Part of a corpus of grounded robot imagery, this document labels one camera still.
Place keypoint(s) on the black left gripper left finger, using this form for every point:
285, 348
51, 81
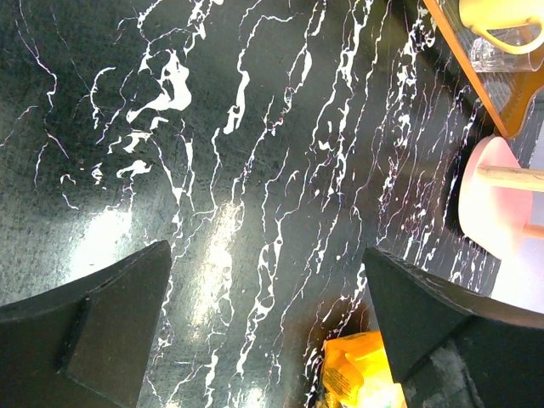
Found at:
86, 343

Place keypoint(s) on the pink three-tier shelf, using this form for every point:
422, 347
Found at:
496, 199

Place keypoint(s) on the orange candy bag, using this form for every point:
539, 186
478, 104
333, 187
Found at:
355, 373

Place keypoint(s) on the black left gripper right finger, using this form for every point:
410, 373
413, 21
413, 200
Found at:
450, 347

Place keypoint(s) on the brown wooden cup rack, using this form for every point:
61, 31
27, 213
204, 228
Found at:
505, 95

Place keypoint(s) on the clear glass bottom shelf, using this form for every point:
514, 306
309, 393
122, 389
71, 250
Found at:
486, 58

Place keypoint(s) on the cream yellow mug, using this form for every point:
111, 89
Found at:
483, 16

